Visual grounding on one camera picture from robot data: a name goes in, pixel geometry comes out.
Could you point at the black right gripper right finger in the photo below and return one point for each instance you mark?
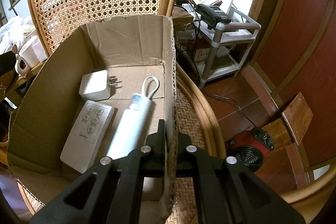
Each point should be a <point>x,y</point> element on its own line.
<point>226,191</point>

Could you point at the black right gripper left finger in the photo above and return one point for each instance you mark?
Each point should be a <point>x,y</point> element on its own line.
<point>110,191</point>

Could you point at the white Midea remote control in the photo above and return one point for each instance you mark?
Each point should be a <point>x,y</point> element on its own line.
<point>83,142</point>

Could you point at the white handheld flashlight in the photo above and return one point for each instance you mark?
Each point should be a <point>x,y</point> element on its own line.
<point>132,122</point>

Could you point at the brown cardboard box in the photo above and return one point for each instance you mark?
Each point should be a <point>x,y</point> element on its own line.
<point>129,48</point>

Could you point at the white power adapter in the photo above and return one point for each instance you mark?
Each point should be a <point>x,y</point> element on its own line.
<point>98,85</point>

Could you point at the red black fan heater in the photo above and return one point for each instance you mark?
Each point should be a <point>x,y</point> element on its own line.
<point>250,147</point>

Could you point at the wooden side table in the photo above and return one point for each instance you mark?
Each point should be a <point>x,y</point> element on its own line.
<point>19,81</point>

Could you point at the white metal shelf rack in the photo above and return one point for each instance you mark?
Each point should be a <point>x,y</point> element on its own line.
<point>220,41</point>

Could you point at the pink tissue box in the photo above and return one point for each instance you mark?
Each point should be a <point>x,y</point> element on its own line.
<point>38,49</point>

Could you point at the cream mug front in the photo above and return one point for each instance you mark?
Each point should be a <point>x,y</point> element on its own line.
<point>26,59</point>

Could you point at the black desk telephone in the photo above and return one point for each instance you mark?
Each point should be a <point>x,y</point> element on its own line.
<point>212,15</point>

